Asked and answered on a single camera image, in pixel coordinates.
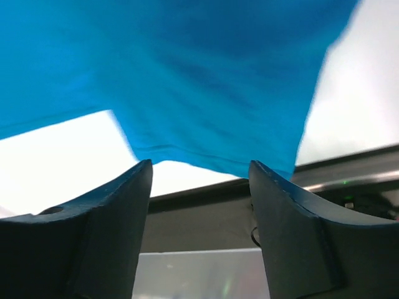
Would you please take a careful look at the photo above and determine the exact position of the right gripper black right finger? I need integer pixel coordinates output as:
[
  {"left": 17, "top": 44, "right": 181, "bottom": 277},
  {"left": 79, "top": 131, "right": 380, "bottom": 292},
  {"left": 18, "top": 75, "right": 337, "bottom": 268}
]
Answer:
[{"left": 249, "top": 161, "right": 398, "bottom": 298}]

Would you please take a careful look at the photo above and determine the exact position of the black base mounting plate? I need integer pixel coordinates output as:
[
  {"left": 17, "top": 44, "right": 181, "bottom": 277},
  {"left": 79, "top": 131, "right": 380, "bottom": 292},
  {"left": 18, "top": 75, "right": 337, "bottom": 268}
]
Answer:
[{"left": 141, "top": 146, "right": 398, "bottom": 253}]

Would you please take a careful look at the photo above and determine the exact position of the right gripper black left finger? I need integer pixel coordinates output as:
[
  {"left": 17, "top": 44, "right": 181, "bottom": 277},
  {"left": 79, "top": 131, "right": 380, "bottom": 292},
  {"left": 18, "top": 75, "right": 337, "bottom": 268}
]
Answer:
[{"left": 1, "top": 160, "right": 153, "bottom": 298}]

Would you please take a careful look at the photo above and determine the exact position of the blue t shirt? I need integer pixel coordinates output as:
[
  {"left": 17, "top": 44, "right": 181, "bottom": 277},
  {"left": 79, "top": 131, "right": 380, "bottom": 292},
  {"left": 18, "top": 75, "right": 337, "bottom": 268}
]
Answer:
[{"left": 1, "top": 1, "right": 357, "bottom": 179}]

